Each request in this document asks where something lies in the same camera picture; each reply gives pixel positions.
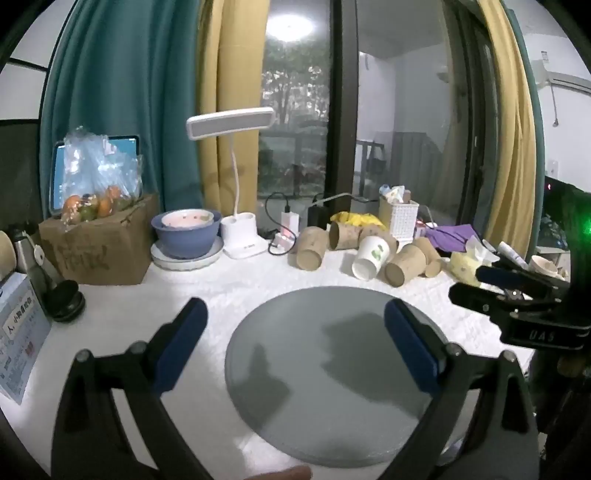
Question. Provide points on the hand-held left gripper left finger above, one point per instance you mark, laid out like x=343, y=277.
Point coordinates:
x=181, y=344

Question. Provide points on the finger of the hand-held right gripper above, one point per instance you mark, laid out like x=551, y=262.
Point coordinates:
x=475, y=297
x=496, y=275

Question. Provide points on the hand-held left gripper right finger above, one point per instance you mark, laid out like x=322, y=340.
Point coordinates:
x=411, y=347

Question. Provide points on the small beige cup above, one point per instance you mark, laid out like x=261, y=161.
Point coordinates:
x=545, y=266

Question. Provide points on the brown paper cup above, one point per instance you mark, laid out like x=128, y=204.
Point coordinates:
x=406, y=267
x=345, y=235
x=381, y=230
x=309, y=249
x=431, y=258

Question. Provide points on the white paper cup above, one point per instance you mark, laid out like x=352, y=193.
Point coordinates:
x=371, y=258

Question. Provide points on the person's left hand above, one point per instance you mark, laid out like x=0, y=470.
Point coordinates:
x=286, y=473

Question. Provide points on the white tube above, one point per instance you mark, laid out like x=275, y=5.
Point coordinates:
x=511, y=255

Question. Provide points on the yellow patterned pouch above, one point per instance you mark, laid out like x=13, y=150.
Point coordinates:
x=464, y=267

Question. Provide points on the white crumpled tissue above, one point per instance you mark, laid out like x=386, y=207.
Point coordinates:
x=480, y=247

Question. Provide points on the purple cloth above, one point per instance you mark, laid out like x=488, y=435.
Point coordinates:
x=450, y=235

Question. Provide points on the white plate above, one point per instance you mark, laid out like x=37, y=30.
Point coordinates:
x=184, y=265

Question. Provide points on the small red and white box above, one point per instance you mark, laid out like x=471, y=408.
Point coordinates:
x=419, y=229

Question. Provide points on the blue bowl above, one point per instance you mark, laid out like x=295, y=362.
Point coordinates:
x=184, y=242

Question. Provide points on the white woven basket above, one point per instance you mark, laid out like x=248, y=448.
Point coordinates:
x=399, y=219

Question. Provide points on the grey round tray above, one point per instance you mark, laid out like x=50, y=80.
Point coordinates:
x=323, y=415

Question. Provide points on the white desk lamp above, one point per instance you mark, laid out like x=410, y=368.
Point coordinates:
x=240, y=237

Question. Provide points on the cardboard box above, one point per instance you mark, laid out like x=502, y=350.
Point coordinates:
x=101, y=251

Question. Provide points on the pink bowl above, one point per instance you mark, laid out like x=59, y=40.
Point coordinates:
x=187, y=220

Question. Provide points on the black round lid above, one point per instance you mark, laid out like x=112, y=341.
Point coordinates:
x=64, y=300

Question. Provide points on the yellow curtain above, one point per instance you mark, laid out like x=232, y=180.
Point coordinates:
x=235, y=69
x=512, y=138

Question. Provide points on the yellow cloth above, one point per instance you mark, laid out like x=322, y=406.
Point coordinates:
x=353, y=218

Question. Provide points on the white power strip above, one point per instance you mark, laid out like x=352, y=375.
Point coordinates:
x=282, y=241

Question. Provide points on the black power adapter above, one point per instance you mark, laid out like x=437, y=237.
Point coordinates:
x=317, y=217

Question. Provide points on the blue and white box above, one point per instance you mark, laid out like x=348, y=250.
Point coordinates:
x=21, y=337

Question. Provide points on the white power adapter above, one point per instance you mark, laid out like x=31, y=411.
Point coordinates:
x=290, y=221

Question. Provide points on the steel bottle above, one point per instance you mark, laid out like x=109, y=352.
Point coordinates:
x=27, y=251

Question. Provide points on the plastic bag of fruit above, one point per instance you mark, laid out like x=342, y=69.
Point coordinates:
x=92, y=184

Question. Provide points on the tablet with lit screen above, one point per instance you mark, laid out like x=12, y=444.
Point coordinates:
x=125, y=152

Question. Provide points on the white air conditioner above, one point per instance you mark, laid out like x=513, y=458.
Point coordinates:
x=570, y=82

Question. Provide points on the teal curtain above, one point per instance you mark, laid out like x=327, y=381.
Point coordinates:
x=120, y=83

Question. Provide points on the black window frame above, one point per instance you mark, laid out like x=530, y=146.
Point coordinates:
x=341, y=115

